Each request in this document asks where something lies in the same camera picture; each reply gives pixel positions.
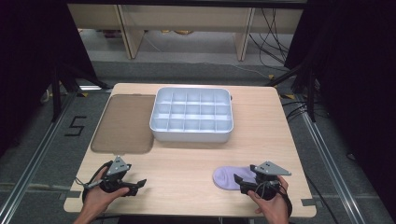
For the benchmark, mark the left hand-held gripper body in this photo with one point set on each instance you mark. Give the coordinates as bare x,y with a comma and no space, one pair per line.
117,168

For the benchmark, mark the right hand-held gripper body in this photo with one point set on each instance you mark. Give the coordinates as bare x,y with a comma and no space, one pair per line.
270,169

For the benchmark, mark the purple sock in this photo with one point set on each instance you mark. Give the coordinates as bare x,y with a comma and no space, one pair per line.
225,178

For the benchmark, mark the white divided storage box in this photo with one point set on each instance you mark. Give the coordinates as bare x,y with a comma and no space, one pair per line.
192,109

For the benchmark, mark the person's right hand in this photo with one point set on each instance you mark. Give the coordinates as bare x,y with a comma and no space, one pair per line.
275,207

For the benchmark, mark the person's left hand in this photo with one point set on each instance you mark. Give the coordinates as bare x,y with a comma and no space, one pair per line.
96,199

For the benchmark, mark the translucent brown lid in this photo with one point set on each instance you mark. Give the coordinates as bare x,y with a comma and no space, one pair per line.
124,124

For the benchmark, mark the black metal stand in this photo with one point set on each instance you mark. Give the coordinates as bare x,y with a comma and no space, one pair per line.
56,93
311,90

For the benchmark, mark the black curtain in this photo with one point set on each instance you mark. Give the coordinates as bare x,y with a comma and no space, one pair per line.
351,77
28,62

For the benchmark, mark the aluminium floor rail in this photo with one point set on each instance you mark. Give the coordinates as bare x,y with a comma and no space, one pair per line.
330,158
34,158

